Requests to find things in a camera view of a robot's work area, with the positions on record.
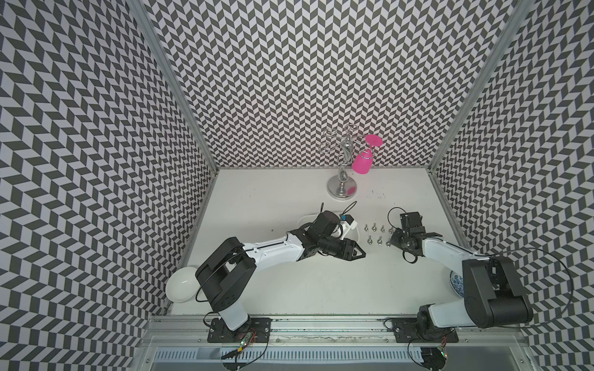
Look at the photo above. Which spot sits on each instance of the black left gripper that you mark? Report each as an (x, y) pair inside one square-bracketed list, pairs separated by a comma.
[(345, 251)]

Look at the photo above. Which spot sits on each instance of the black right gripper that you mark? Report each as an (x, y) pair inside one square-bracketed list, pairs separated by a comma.
[(394, 240)]

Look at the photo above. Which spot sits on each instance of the white storage box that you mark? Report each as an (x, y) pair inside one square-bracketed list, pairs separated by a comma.
[(352, 235)]

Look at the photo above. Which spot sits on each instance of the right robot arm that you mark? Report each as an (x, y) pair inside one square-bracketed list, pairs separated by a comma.
[(493, 294)]

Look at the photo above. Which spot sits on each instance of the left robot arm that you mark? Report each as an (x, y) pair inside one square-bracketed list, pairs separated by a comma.
[(226, 273)]

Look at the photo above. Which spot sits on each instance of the blue patterned bowl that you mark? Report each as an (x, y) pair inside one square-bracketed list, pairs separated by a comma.
[(456, 283)]

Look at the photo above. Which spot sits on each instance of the chrome glass holder stand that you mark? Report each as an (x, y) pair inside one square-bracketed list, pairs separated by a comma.
[(342, 186)]

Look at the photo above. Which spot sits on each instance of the pink wine glass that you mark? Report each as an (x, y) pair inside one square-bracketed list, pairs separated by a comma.
[(363, 162)]

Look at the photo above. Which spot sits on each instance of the clear wine glass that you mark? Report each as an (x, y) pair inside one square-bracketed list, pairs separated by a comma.
[(330, 140)]

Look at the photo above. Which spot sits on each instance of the white plain bowl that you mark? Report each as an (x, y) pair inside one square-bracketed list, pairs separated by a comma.
[(182, 285)]

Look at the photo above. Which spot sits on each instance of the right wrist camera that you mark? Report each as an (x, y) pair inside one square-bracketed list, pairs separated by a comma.
[(411, 220)]

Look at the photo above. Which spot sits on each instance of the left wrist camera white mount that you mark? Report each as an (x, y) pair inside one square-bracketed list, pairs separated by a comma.
[(347, 222)]

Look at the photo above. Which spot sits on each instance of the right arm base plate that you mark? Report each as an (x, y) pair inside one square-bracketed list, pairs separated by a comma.
[(408, 329)]

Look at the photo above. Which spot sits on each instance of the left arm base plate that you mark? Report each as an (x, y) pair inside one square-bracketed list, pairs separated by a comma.
[(241, 330)]

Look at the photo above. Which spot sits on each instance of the aluminium front rail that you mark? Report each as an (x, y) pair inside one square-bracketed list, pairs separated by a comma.
[(312, 330)]

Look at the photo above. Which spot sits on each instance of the aluminium corner post right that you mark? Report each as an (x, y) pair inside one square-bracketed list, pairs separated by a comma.
[(500, 47)]

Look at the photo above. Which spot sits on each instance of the aluminium corner post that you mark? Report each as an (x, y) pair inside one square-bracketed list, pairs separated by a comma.
[(500, 47), (138, 11)]

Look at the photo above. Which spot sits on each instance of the aluminium corner post left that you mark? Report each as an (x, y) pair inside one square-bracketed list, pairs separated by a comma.
[(138, 11)]

